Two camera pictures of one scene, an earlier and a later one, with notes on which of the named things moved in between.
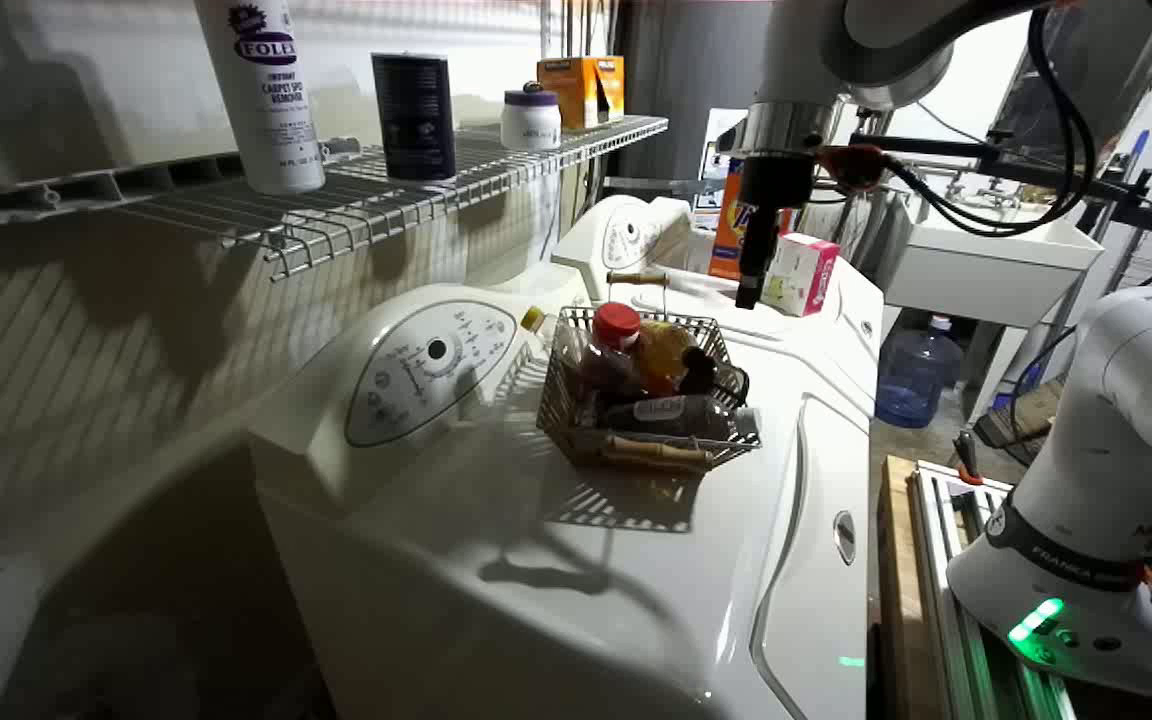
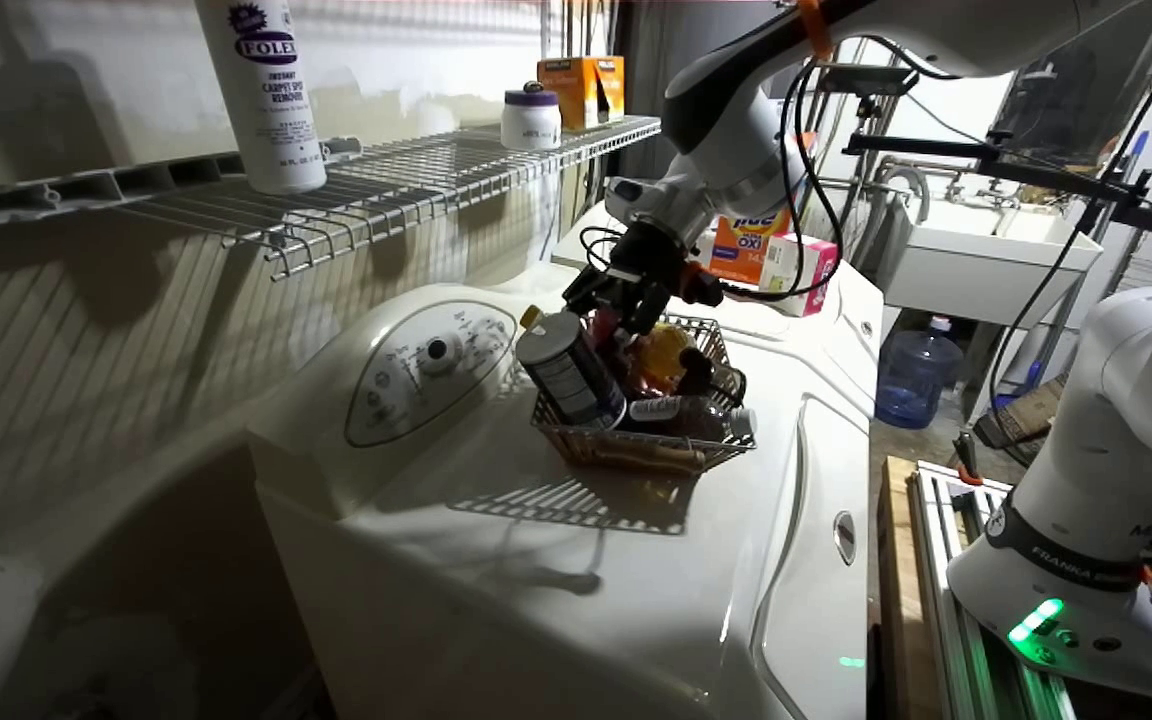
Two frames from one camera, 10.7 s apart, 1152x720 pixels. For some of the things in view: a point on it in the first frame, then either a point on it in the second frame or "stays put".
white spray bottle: (265, 91) stays put
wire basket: (647, 390) stays put
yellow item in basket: (664, 354) stays put
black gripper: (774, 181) -> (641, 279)
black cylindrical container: (414, 106) -> (569, 375)
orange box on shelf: (586, 91) stays put
